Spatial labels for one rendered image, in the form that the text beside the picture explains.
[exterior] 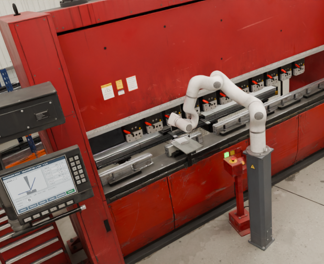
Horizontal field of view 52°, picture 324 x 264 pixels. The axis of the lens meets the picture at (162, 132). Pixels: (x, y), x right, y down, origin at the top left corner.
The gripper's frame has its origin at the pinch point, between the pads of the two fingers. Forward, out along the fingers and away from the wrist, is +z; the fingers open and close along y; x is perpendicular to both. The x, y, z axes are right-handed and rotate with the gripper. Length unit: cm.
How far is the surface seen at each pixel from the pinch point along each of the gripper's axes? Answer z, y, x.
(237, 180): -32, 32, 78
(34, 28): -17, -25, -126
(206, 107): 3.3, -19.8, 37.9
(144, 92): 3.9, -12.0, -28.9
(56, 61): -17, -12, -108
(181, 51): 4, -55, -11
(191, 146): -14.1, 17.1, 25.3
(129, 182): -5, 63, -16
